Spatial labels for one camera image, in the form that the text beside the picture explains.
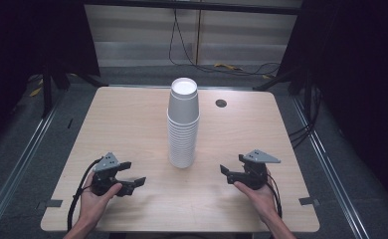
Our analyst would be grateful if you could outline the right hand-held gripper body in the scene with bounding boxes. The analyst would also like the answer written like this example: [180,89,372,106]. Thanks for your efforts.
[243,148,282,191]

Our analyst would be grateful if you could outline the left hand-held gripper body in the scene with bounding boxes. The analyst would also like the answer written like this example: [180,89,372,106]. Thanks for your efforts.
[91,151,120,197]

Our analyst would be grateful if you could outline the stack of white paper cups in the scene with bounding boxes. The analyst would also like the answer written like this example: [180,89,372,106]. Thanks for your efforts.
[166,77,201,169]

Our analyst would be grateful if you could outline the person's right hand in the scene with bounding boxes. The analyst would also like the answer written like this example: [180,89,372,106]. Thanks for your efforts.
[234,181,280,224]

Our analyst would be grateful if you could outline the person's left hand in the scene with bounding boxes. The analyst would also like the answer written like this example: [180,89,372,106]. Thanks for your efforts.
[79,172,123,227]

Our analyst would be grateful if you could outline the grey tape strip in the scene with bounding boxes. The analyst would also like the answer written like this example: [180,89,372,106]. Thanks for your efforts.
[297,196,321,207]
[37,199,64,210]

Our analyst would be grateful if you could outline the black metal stand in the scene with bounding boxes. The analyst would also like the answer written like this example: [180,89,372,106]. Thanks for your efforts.
[252,66,314,118]
[40,64,109,120]

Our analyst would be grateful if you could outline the long yellow tape scrap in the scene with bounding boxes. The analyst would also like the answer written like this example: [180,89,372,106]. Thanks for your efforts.
[213,63,244,72]

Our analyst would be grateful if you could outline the black curtain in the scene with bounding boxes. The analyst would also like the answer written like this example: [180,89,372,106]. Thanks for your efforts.
[277,0,388,215]
[0,0,101,155]

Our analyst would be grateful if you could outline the black horizontal bar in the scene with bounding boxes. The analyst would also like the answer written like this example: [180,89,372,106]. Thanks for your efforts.
[83,0,303,16]

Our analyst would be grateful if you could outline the right hand-held gripper black cable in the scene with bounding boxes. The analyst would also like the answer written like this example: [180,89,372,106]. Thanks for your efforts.
[265,171,284,220]

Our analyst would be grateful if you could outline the hand-held gripper black cable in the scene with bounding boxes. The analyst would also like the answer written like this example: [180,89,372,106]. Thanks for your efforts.
[67,157,103,233]
[265,171,284,220]

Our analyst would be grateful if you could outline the left hand-held gripper black cable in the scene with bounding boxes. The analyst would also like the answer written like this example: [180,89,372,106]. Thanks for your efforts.
[67,157,103,233]

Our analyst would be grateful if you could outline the bundle of black floor cables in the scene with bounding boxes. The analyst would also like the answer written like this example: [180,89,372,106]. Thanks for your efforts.
[287,84,323,150]

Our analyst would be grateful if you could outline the metal floor rail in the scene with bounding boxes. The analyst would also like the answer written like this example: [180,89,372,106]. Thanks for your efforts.
[0,96,66,231]
[291,96,371,239]

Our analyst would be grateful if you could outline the hanging black wall cable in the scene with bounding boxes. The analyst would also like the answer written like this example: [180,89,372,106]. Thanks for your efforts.
[167,8,282,78]

